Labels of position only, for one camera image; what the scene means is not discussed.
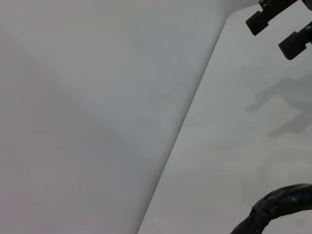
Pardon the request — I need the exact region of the black round teapot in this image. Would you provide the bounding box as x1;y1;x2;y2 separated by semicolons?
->
229;183;312;234

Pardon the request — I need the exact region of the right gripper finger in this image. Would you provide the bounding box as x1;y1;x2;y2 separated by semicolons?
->
278;20;312;61
245;0;299;37

